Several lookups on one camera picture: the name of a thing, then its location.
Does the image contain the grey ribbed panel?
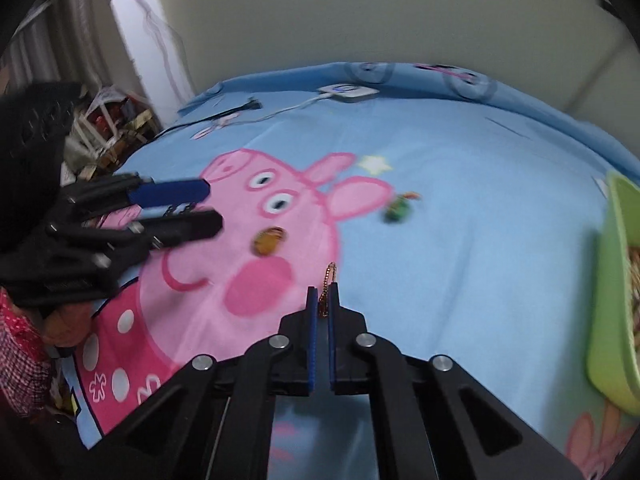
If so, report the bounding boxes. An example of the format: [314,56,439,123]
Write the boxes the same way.
[10,0,151,106]

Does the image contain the green plastic tray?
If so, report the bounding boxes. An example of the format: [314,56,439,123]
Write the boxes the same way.
[586,170,640,403]

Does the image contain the white charger cable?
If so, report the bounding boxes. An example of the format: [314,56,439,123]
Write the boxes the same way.
[192,94,333,141]

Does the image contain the loose wall wires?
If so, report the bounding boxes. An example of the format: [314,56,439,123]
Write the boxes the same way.
[130,0,197,102]

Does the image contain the cluttered shelf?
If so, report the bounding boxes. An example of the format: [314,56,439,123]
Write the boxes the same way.
[62,85,163,181]

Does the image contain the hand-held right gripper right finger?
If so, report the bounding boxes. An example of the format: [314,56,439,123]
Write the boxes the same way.
[327,282,583,480]

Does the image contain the black cable with plug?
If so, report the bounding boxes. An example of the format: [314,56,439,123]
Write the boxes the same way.
[155,100,262,141]

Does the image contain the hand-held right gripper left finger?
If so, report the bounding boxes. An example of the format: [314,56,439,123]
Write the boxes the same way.
[92,286,319,480]

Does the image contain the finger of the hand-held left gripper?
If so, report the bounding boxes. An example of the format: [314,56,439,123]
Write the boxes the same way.
[62,172,211,221]
[45,210,224,281]

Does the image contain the green pendant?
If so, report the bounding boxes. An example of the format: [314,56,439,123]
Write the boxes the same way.
[382,191,421,223]

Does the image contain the amber pendant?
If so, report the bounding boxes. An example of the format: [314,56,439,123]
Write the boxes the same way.
[252,226,289,257]

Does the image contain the cartoon pig printed blanket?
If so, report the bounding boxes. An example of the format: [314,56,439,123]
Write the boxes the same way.
[50,61,640,480]

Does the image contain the white charger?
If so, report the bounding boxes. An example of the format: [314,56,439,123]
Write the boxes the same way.
[318,83,379,104]

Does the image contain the person's left hand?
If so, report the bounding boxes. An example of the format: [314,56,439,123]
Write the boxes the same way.
[42,305,108,358]

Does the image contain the gold chain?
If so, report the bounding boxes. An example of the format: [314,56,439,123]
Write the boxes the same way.
[319,261,337,318]

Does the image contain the yellow crystal bead bracelet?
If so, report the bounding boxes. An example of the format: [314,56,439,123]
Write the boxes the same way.
[625,247,640,356]

